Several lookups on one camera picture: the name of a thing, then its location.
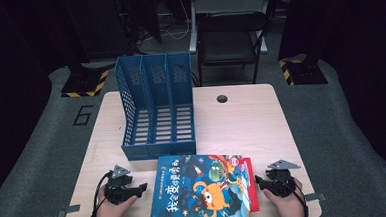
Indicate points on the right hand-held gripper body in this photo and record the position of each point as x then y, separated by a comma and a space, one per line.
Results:
281, 182

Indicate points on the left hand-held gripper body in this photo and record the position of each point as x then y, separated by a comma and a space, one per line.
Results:
118, 189

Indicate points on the red picture book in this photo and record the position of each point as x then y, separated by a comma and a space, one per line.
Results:
253, 192

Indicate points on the blue picture book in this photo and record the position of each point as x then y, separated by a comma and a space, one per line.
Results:
185, 189

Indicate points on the blue plastic file rack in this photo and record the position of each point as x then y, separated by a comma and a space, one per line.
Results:
159, 147

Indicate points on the person's right hand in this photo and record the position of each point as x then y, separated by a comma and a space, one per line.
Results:
289, 208

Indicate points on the person's left hand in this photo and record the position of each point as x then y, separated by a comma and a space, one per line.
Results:
108, 216

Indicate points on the black stand with striped base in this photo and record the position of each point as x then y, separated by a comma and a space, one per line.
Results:
83, 82
306, 72

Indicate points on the black folding chair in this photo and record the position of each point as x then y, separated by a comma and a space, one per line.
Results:
228, 46

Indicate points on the dark metal stand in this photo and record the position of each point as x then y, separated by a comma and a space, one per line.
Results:
142, 17

